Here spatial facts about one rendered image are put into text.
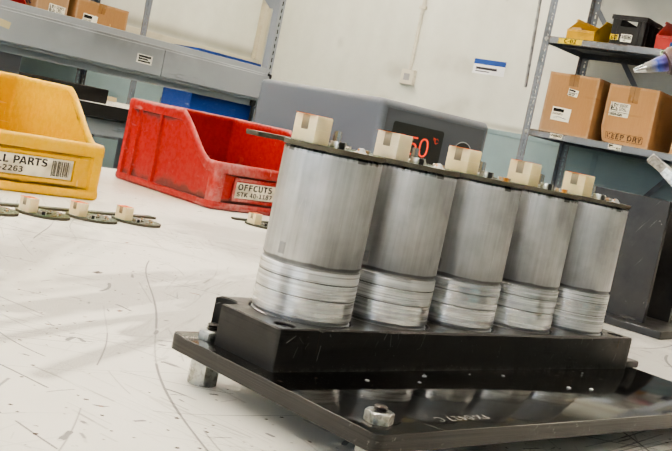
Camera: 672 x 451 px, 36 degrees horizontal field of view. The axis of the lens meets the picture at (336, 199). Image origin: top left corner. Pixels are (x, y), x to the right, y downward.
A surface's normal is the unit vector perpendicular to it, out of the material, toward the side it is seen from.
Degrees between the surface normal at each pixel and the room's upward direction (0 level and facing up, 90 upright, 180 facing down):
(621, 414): 0
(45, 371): 0
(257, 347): 90
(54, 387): 0
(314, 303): 90
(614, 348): 90
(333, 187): 90
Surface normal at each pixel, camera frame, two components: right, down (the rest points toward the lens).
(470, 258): 0.00, 0.07
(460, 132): 0.63, 0.18
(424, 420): 0.21, -0.98
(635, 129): -0.60, -0.08
